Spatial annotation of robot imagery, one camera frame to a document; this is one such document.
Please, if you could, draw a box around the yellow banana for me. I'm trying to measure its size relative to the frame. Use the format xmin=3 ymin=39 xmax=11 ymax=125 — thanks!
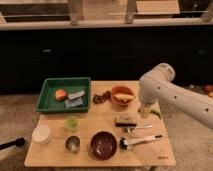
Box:
xmin=114 ymin=93 xmax=135 ymax=100

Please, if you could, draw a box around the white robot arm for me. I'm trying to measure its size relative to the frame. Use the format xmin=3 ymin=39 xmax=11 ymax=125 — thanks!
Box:
xmin=138 ymin=63 xmax=213 ymax=129

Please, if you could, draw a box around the green chili pepper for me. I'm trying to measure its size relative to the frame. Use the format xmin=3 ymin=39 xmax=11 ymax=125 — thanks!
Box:
xmin=138 ymin=108 xmax=162 ymax=119

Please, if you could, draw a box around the silver fork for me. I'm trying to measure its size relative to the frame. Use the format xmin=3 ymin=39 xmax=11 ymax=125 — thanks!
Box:
xmin=124 ymin=125 xmax=153 ymax=133

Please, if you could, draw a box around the brown black sponge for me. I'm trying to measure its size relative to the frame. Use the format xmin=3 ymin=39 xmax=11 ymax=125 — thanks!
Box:
xmin=115 ymin=115 xmax=137 ymax=127

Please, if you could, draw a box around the orange bowl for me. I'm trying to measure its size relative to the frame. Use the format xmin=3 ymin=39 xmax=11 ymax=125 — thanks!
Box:
xmin=111 ymin=86 xmax=135 ymax=106

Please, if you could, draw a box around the wooden table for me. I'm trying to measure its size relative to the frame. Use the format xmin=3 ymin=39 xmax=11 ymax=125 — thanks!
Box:
xmin=23 ymin=80 xmax=177 ymax=168

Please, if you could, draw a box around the white black dish brush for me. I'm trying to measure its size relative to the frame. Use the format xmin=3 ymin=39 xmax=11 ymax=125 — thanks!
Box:
xmin=119 ymin=135 xmax=163 ymax=150

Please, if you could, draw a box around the dark maroon bowl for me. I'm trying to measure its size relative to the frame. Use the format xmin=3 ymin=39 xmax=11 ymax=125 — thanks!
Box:
xmin=89 ymin=131 xmax=117 ymax=160

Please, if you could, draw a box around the grey sponge block upper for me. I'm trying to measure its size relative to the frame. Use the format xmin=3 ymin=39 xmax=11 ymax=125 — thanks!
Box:
xmin=68 ymin=90 xmax=85 ymax=100

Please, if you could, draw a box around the grey sponge block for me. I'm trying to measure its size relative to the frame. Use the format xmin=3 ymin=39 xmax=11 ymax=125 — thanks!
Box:
xmin=65 ymin=98 xmax=83 ymax=108
xmin=68 ymin=90 xmax=85 ymax=100

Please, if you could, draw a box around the green plastic cup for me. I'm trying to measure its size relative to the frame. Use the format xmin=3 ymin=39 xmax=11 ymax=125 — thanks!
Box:
xmin=64 ymin=116 xmax=78 ymax=132

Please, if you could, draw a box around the grey sponge block lower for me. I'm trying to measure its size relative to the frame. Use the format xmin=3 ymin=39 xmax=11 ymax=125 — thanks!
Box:
xmin=65 ymin=98 xmax=83 ymax=108

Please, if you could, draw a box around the small metal cup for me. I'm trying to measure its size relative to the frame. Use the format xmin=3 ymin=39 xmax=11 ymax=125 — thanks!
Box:
xmin=65 ymin=136 xmax=80 ymax=153

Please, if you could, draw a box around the orange peach fruit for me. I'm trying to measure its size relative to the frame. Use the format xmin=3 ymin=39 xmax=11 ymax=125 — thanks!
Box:
xmin=55 ymin=89 xmax=68 ymax=101

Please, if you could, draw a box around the green plastic tray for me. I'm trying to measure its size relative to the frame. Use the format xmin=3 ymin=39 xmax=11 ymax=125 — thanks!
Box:
xmin=36 ymin=77 xmax=91 ymax=114

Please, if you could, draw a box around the black cabinet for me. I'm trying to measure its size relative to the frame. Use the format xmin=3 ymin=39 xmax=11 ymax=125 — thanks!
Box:
xmin=0 ymin=26 xmax=213 ymax=94

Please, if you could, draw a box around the black handle object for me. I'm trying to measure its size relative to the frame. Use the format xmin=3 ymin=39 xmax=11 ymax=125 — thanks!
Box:
xmin=0 ymin=138 xmax=25 ymax=150

